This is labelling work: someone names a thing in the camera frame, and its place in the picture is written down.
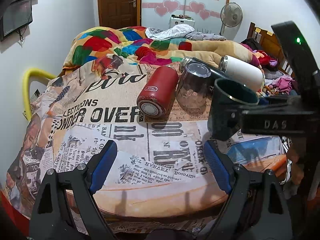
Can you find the white sliding wardrobe with hearts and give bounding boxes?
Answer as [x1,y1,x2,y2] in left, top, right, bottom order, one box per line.
[140,0,229,34]

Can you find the small black wall monitor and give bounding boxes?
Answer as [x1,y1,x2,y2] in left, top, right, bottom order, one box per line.
[1,0,33,42]

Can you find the person's right hand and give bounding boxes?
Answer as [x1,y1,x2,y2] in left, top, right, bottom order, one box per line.
[286,137,306,185]

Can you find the colourful patchwork blanket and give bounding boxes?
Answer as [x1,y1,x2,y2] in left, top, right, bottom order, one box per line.
[62,26,261,70]

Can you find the yellow padded bed rail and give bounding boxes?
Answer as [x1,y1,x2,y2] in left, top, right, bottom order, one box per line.
[22,68,57,121]

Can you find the white thermos bottle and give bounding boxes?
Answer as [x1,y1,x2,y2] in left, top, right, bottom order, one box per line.
[219,55,264,92]

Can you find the white standing fan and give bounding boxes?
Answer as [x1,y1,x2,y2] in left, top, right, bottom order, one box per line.
[220,2,243,35]

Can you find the newspaper print tablecloth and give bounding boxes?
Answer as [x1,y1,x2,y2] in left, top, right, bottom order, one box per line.
[6,60,288,233]

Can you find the wooden bed headboard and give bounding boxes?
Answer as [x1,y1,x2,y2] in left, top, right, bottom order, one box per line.
[247,22,295,77]

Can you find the white appliance box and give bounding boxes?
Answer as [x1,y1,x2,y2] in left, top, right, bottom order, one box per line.
[169,15,195,28]

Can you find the brown wooden door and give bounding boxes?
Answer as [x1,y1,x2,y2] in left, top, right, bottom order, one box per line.
[98,0,141,29]

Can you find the red plush toy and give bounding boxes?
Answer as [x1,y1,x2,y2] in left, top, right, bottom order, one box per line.
[253,50,278,67]

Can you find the dark green cup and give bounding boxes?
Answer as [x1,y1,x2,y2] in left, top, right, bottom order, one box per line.
[207,78,259,141]

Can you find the clear glass cup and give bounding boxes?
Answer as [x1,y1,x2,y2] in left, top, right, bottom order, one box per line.
[176,63,211,108]

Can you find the grey white striped clothing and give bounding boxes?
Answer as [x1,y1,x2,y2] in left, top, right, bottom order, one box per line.
[145,24,226,41]

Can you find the red thermos bottle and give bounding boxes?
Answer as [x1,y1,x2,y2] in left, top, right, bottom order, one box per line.
[137,66,178,118]

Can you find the pink clothing pile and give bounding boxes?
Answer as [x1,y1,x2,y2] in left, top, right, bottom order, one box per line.
[268,75,297,95]

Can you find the black thermos bottle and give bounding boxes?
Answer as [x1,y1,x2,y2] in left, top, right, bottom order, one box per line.
[179,57,229,80]

